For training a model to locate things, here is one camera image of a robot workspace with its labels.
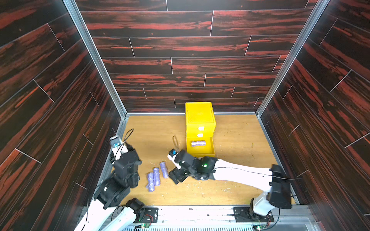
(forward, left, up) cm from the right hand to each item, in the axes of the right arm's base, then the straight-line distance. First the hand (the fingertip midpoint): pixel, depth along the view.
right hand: (176, 167), depth 75 cm
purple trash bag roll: (+24, -13, -11) cm, 29 cm away
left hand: (+2, +23, +17) cm, 29 cm away
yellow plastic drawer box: (+26, -13, +6) cm, 30 cm away
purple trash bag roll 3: (-1, +12, -13) cm, 18 cm away
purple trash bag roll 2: (-6, +15, -13) cm, 21 cm away
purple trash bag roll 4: (+4, +8, -13) cm, 16 cm away
